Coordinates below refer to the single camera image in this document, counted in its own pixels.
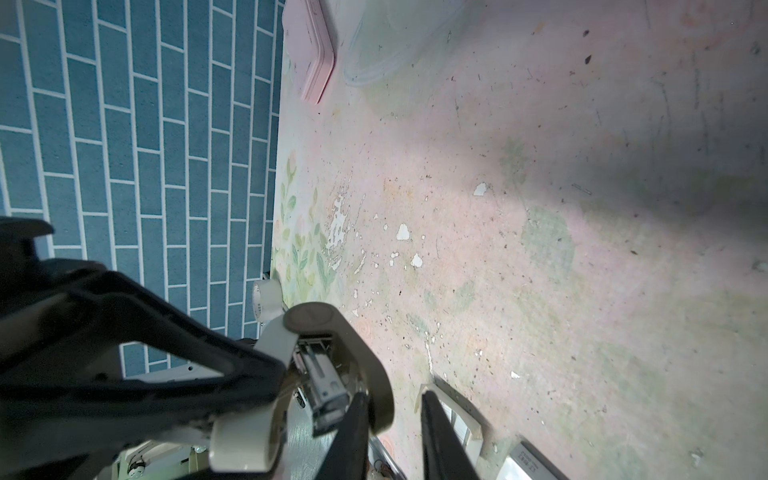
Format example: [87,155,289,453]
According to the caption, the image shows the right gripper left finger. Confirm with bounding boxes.
[1,217,285,479]

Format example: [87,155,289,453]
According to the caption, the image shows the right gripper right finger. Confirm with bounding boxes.
[421,390,479,480]

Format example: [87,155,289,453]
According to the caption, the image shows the staple box tray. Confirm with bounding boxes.
[419,377,489,466]

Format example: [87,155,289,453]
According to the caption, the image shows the staple box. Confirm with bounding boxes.
[495,439,568,480]

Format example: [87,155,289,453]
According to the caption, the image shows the beige mini stapler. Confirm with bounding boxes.
[206,302,395,479]

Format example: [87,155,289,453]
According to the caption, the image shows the pink rectangular case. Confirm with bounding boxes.
[282,0,335,105]

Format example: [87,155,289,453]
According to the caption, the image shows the clear plastic lid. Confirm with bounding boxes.
[339,1,471,88]

